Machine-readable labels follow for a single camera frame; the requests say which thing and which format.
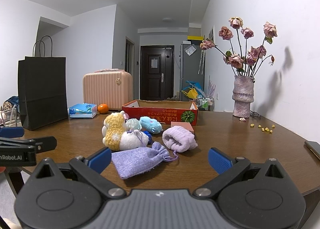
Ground yellow white alpaca plush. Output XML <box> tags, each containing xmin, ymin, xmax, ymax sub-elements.
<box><xmin>101</xmin><ymin>111</ymin><xmax>149</xmax><ymax>152</ymax></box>

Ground purple linen drawstring pouch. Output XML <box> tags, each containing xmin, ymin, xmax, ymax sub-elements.
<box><xmin>112</xmin><ymin>142</ymin><xmax>178</xmax><ymax>180</ymax></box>

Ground pink beige sponge block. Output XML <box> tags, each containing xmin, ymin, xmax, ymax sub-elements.
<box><xmin>171</xmin><ymin>122</ymin><xmax>194</xmax><ymax>134</ymax></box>

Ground lilac fuzzy cloth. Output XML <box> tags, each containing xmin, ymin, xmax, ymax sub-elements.
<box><xmin>162</xmin><ymin>126</ymin><xmax>198</xmax><ymax>153</ymax></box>

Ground light blue furry plush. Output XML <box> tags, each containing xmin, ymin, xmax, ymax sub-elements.
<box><xmin>139</xmin><ymin>116</ymin><xmax>163</xmax><ymax>134</ymax></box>

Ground clear plastic bag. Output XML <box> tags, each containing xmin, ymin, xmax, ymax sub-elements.
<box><xmin>125</xmin><ymin>118</ymin><xmax>142</xmax><ymax>131</ymax></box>

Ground glass cup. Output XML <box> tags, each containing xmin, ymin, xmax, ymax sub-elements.
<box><xmin>1</xmin><ymin>108</ymin><xmax>17</xmax><ymax>127</ymax></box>

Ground orange fruit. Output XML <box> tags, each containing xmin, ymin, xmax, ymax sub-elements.
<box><xmin>97</xmin><ymin>104</ymin><xmax>109</xmax><ymax>114</ymax></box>

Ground black paper bag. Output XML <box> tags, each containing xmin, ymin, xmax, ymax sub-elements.
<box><xmin>17</xmin><ymin>35</ymin><xmax>69</xmax><ymax>131</ymax></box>

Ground yellow crumbs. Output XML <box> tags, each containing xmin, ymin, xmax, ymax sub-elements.
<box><xmin>249</xmin><ymin>123</ymin><xmax>275</xmax><ymax>134</ymax></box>

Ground black eyeglasses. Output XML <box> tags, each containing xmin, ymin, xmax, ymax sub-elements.
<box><xmin>250</xmin><ymin>111</ymin><xmax>261</xmax><ymax>119</ymax></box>

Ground purple ceramic vase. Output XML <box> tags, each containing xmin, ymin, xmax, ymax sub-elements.
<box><xmin>232</xmin><ymin>75</ymin><xmax>254</xmax><ymax>118</ymax></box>

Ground red cardboard pumpkin box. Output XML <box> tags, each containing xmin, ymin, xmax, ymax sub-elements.
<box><xmin>122</xmin><ymin>100</ymin><xmax>199</xmax><ymax>126</ymax></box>

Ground pink ribbed suitcase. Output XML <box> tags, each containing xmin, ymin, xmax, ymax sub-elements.
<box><xmin>82</xmin><ymin>69</ymin><xmax>133</xmax><ymax>111</ymax></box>

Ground black phone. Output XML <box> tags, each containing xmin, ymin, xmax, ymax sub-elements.
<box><xmin>304</xmin><ymin>140</ymin><xmax>320</xmax><ymax>160</ymax></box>

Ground dried pink roses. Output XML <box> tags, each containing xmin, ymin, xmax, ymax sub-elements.
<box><xmin>198</xmin><ymin>17</ymin><xmax>277</xmax><ymax>79</ymax></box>

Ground grey refrigerator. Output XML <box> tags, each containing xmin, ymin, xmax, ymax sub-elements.
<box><xmin>179</xmin><ymin>39</ymin><xmax>204</xmax><ymax>101</ymax></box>

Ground dark front door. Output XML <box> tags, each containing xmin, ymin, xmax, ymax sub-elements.
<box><xmin>140</xmin><ymin>46</ymin><xmax>174</xmax><ymax>101</ymax></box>

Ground yellow box on refrigerator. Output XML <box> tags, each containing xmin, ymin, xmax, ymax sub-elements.
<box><xmin>187</xmin><ymin>35</ymin><xmax>204</xmax><ymax>41</ymax></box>

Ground wire trolley with bottles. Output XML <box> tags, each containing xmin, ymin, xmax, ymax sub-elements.
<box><xmin>196</xmin><ymin>95</ymin><xmax>215</xmax><ymax>112</ymax></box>

